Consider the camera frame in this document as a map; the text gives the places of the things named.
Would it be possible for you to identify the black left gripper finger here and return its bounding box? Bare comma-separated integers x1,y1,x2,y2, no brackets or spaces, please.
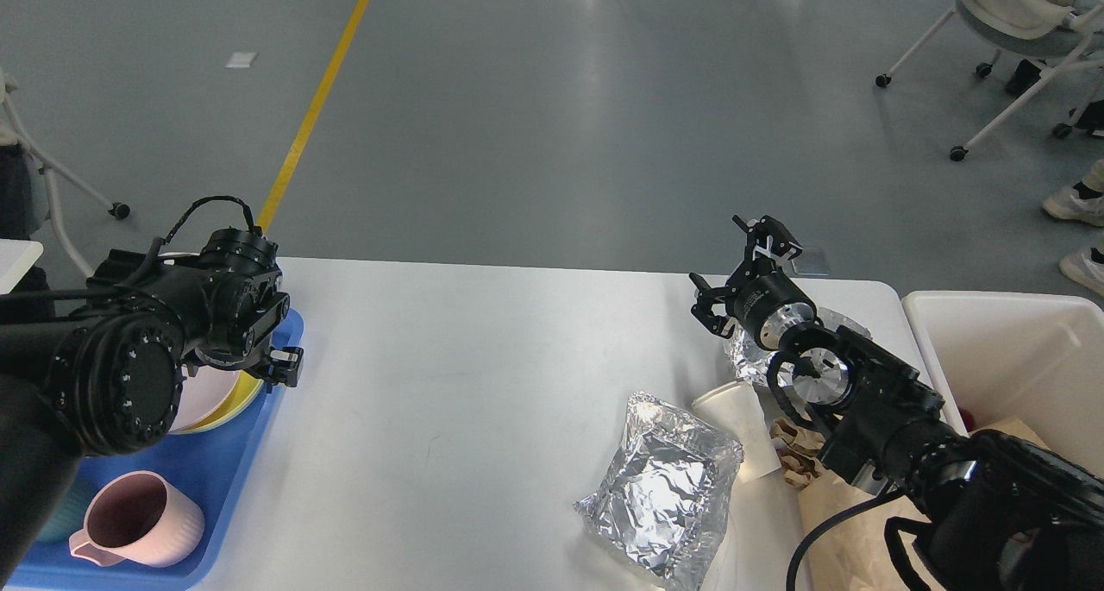
257,346,304,392

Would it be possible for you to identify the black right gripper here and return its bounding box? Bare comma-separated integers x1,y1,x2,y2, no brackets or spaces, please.
687,215,817,350

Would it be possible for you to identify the pink plate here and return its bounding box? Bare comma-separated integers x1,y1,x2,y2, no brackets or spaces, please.
168,367,241,434

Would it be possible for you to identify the small foil ball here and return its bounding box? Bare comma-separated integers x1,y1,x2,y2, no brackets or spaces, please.
726,308,872,389

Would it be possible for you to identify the pink ribbed mug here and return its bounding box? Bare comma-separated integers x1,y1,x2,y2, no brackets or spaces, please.
68,469,206,568

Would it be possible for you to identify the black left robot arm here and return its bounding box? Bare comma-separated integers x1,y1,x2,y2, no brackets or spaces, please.
1,205,304,580

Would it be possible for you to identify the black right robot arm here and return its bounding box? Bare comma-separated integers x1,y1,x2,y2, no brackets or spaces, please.
690,215,1103,590

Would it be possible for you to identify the yellow plate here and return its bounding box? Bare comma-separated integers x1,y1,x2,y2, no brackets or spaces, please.
171,371,261,435

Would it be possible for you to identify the blue plastic tray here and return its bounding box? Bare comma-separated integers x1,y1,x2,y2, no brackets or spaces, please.
9,306,305,591

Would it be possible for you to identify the white paper cup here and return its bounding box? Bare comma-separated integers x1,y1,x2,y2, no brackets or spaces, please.
691,381,781,482

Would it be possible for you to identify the large crumpled foil sheet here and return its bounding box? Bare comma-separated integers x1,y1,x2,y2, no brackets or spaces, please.
574,392,744,590

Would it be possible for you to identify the teal mug yellow inside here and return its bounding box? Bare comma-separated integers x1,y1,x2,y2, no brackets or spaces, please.
35,476,99,543

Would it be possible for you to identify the brown paper bag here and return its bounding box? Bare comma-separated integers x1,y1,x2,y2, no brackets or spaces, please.
769,416,1049,591

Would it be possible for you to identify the white plastic bin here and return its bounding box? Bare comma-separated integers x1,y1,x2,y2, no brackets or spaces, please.
903,291,1103,475

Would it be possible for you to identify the person in beige trousers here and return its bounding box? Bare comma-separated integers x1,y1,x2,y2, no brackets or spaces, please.
1042,159,1103,296

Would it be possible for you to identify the white rolling office chair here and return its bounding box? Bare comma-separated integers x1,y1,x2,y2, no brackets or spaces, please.
875,0,1101,161

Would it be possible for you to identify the white chair frame left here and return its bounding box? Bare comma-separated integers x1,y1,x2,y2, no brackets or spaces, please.
1,71,131,278

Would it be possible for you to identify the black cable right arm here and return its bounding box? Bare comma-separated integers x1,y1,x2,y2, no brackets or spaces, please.
786,486,906,591

